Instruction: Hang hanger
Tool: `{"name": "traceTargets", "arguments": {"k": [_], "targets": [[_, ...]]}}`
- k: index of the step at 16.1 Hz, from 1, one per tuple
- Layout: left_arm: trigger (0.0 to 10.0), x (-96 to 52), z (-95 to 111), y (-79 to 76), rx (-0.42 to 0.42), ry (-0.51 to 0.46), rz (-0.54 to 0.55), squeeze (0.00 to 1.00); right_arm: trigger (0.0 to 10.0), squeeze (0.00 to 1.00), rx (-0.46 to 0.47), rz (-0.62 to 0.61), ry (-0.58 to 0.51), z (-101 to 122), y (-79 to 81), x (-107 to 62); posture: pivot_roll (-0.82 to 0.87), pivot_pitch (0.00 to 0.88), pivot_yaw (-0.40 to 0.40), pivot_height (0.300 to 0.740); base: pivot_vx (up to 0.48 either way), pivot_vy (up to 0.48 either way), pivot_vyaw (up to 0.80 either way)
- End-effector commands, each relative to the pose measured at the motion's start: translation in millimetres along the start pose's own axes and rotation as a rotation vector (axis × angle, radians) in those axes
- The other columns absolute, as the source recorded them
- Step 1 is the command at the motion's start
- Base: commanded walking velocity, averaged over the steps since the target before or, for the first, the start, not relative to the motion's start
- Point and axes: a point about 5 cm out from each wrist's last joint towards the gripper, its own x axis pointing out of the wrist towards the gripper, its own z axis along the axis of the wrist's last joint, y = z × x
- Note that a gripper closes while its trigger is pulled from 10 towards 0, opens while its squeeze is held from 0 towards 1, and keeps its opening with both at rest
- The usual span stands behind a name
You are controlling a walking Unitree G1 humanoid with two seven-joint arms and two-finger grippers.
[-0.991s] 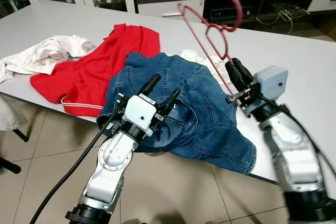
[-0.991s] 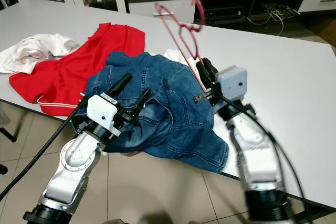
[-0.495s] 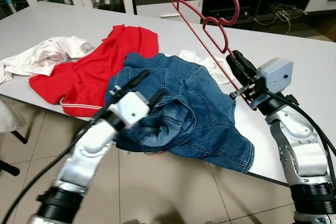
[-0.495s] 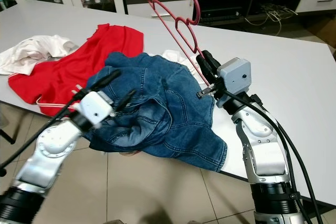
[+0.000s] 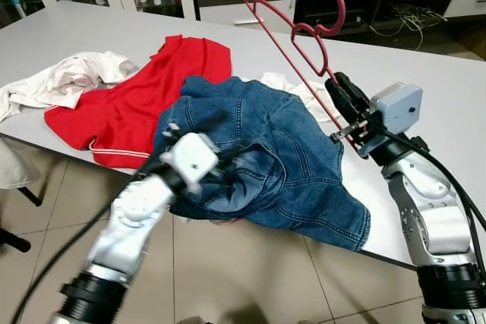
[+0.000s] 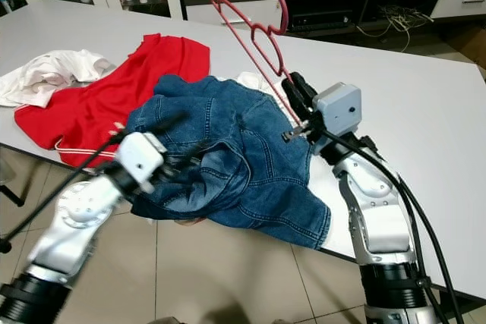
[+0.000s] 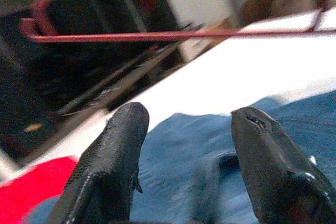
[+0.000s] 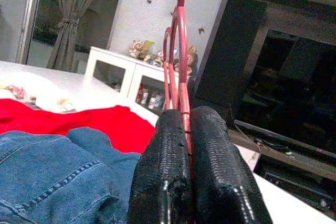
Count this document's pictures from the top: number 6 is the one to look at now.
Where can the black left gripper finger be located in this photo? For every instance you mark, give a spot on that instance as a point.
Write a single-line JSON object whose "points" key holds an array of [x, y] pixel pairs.
{"points": [[163, 125]]}

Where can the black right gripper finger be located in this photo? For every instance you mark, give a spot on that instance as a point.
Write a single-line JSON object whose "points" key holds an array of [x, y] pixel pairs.
{"points": [[298, 104], [308, 95]]}

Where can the blue denim garment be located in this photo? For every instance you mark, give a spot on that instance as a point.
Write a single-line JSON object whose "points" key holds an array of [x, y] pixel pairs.
{"points": [[250, 172]]}

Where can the red plastic clothes hanger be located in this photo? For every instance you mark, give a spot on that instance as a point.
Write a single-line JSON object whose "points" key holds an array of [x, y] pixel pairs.
{"points": [[285, 7]]}

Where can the white plain T-shirt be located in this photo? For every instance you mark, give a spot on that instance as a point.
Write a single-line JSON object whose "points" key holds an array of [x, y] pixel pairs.
{"points": [[45, 73]]}

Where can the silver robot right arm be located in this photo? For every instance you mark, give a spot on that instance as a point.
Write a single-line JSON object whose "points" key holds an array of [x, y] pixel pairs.
{"points": [[372, 218]]}

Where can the cream white fluffy top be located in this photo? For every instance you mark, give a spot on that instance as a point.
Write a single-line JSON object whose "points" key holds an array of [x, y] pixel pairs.
{"points": [[254, 83]]}

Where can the red garment white trim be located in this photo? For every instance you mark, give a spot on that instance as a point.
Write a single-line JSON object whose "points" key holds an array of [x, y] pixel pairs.
{"points": [[91, 111]]}

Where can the dark TV cabinet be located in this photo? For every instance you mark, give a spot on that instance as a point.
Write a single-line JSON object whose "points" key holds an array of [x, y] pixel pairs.
{"points": [[349, 17]]}

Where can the white drawer unit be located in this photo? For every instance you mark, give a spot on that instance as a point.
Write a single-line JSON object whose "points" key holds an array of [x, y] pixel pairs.
{"points": [[459, 1], [197, 14]]}

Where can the black table leg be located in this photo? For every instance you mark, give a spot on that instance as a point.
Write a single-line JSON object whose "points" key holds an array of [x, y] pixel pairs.
{"points": [[14, 195]]}

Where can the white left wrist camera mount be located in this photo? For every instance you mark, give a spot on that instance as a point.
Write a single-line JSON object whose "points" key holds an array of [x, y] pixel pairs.
{"points": [[143, 161]]}

